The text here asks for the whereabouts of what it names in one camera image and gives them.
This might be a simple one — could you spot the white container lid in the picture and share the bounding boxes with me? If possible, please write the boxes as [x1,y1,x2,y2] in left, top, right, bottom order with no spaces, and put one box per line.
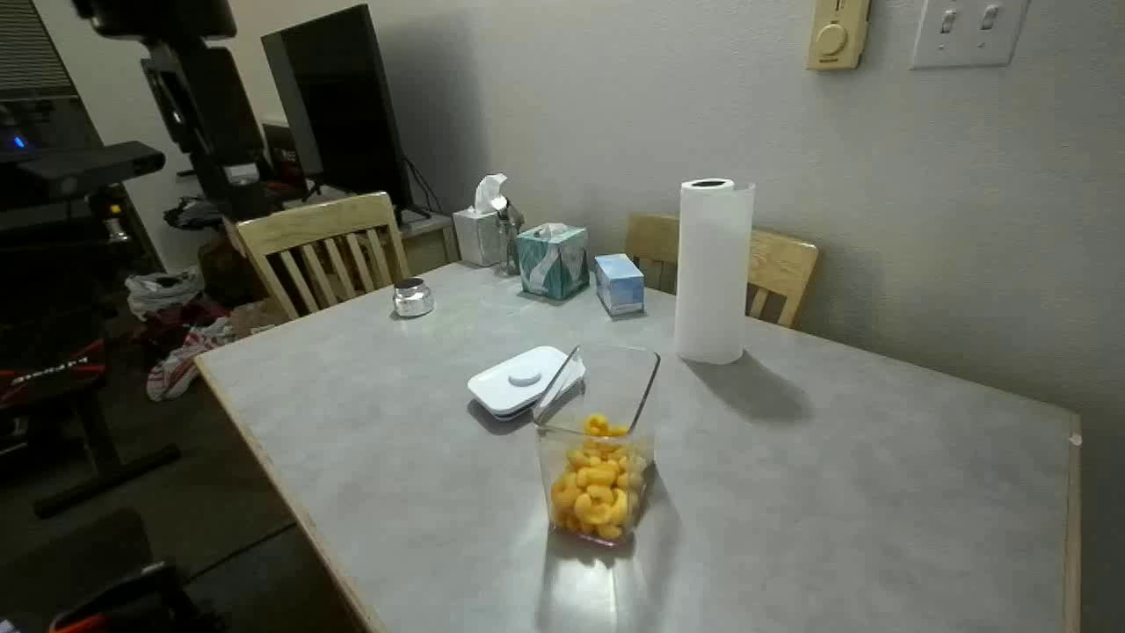
[467,345,585,418]

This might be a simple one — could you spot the clear plastic container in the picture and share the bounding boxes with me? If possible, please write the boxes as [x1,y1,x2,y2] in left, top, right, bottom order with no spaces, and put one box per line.
[534,345,659,547]

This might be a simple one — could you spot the teal tissue box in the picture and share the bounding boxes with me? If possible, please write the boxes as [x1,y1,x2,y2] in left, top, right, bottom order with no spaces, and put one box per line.
[517,222,585,303]

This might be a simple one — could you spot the blue flat tissue box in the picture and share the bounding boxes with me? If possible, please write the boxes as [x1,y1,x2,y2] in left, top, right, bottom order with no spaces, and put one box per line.
[592,253,643,316]

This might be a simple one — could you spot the glass jar with utensils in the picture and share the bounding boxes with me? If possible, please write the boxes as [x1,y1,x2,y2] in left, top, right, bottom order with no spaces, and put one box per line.
[489,194,524,275]

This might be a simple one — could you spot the grey cube tissue box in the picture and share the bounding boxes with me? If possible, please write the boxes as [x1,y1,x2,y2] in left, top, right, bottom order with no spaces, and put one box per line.
[452,172,507,266]

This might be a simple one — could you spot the orange cheese snacks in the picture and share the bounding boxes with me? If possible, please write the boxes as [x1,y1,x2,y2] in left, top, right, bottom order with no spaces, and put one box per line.
[548,416,645,545]

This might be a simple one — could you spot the white paper towel roll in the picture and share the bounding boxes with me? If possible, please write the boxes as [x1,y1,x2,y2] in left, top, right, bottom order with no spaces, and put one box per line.
[676,175,753,364]

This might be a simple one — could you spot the wooden chair near side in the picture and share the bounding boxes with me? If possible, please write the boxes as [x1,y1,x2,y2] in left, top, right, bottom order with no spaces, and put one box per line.
[233,194,412,318]

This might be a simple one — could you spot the black monitor screen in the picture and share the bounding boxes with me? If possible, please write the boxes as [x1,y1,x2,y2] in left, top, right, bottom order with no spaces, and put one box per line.
[258,2,412,206]

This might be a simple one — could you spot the wooden chair by wall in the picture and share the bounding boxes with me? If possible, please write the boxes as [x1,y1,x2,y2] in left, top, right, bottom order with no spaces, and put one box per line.
[625,214,817,328]

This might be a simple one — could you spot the black camera stand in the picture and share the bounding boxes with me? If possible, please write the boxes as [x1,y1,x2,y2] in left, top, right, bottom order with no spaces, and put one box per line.
[69,0,288,227]

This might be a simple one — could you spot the beige wall thermostat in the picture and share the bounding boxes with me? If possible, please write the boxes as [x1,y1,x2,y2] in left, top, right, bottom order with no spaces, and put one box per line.
[808,0,871,70]

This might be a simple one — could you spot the white light switch plate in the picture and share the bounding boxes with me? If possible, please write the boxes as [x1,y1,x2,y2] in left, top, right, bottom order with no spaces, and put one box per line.
[909,0,1028,70]

